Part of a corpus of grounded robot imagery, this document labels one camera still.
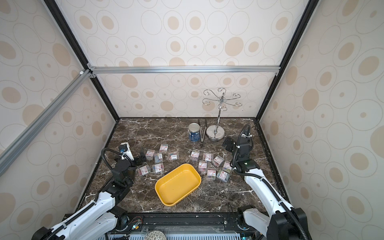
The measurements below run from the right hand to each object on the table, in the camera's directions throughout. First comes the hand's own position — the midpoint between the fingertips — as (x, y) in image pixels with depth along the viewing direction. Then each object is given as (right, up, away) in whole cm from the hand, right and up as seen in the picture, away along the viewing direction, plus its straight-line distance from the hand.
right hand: (240, 139), depth 82 cm
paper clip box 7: (-20, -17, +10) cm, 28 cm away
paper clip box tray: (-5, -17, +9) cm, 20 cm away
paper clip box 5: (-25, -11, +15) cm, 31 cm away
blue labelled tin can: (-26, +5, +17) cm, 32 cm away
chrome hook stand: (-9, +4, +27) cm, 29 cm away
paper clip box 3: (-56, -19, +6) cm, 59 cm away
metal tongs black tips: (-20, 0, +24) cm, 31 cm away
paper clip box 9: (-9, -22, +5) cm, 24 cm away
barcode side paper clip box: (-48, -13, +12) cm, 51 cm away
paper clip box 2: (-39, -12, +15) cm, 43 cm away
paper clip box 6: (-11, -14, +11) cm, 21 cm away
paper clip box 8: (-15, -21, +5) cm, 26 cm away
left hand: (-55, -4, -4) cm, 55 cm away
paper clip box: (-46, -7, +18) cm, 50 cm away
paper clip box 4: (-47, -18, +8) cm, 51 cm away
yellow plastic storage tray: (-37, -27, +3) cm, 45 cm away
